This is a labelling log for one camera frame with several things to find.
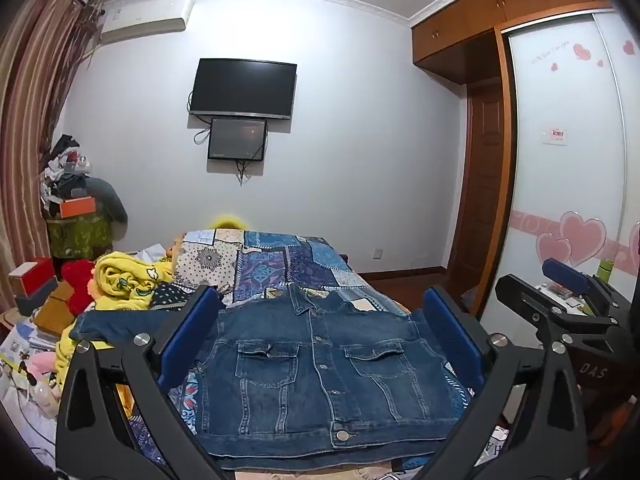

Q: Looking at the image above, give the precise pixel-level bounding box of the stack of magazines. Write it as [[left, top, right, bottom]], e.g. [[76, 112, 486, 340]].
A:
[[0, 317, 67, 363]]

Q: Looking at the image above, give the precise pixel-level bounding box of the red and white box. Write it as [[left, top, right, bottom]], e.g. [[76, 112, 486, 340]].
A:
[[8, 257, 55, 297]]

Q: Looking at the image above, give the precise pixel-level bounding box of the small black monitor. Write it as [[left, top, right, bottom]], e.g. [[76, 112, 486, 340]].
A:
[[207, 117, 267, 162]]

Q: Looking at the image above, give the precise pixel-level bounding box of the pile of mixed clothes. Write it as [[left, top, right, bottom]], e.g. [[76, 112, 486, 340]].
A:
[[40, 134, 96, 211]]

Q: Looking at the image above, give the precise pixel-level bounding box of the black monitor cable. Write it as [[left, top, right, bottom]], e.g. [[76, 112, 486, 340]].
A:
[[235, 159, 263, 185]]

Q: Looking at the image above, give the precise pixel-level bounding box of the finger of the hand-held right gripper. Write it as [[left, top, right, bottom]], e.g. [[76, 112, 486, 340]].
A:
[[541, 257, 632, 321], [495, 273, 621, 350]]

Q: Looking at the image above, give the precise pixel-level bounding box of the pink plush toy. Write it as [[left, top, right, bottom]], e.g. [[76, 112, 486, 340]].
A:
[[19, 350, 60, 407]]

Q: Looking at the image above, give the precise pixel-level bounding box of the grey box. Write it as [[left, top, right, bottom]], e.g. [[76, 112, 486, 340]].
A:
[[15, 277, 62, 312]]

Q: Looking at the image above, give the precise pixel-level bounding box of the black wall television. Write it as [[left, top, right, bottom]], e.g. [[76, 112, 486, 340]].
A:
[[188, 58, 298, 121]]

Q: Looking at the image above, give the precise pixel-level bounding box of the orange bedsheet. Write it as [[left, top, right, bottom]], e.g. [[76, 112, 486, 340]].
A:
[[385, 297, 427, 319]]

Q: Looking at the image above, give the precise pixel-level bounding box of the yellow printed blanket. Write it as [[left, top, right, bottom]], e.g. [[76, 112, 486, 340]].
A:
[[55, 250, 177, 396]]

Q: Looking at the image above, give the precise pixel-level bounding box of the orange box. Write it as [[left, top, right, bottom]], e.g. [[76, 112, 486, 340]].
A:
[[59, 197, 97, 220]]

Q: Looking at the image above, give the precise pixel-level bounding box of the brown cardboard box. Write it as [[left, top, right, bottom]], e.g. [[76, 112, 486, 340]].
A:
[[32, 280, 77, 337]]

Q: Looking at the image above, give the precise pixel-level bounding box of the purple cloth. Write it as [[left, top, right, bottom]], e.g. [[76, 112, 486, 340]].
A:
[[459, 285, 482, 314]]

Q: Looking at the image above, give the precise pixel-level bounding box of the green patterned cloth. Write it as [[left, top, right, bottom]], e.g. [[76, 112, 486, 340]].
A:
[[47, 210, 114, 262]]

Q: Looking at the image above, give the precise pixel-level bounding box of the white heart-print sliding door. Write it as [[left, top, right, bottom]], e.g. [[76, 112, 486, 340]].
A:
[[594, 7, 640, 281], [502, 14, 627, 318]]

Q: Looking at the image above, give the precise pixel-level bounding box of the white air conditioner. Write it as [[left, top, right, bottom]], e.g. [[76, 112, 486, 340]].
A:
[[99, 0, 195, 44]]

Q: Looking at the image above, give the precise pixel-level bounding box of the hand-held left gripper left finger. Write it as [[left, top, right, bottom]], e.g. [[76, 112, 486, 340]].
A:
[[54, 286, 226, 480]]

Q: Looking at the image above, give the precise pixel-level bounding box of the grey garment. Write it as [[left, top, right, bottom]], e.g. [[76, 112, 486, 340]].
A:
[[80, 177, 129, 237]]

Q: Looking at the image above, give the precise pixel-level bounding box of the brown striped curtain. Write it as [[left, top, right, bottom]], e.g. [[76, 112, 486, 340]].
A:
[[0, 0, 103, 273]]

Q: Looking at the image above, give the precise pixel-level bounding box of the red plush toy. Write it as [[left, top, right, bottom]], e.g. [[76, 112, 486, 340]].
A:
[[61, 259, 99, 314]]

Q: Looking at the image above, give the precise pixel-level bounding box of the blue denim jacket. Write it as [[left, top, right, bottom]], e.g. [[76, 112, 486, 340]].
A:
[[75, 282, 463, 471]]

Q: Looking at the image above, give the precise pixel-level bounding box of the yellow plush pillow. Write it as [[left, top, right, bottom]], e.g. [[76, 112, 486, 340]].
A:
[[207, 214, 249, 234]]

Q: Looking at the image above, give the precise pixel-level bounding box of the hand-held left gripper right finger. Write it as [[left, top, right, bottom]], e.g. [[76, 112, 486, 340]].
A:
[[417, 285, 590, 480]]

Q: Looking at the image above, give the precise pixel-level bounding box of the blue patchwork quilt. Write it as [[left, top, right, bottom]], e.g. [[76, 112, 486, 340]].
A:
[[127, 227, 476, 468]]

